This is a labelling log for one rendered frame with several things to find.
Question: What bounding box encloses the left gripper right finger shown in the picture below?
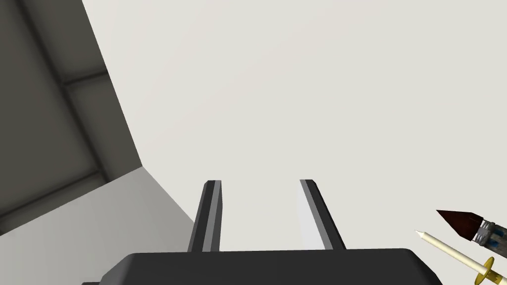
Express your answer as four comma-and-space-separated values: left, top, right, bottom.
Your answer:
297, 179, 347, 251

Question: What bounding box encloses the dark red tipped brush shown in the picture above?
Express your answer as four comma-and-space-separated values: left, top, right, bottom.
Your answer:
435, 209, 507, 259

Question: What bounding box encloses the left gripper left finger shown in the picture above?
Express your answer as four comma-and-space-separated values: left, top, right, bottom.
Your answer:
187, 180, 223, 253

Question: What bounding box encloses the white stick with gold guard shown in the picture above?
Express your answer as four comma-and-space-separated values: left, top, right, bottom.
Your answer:
414, 229, 507, 285

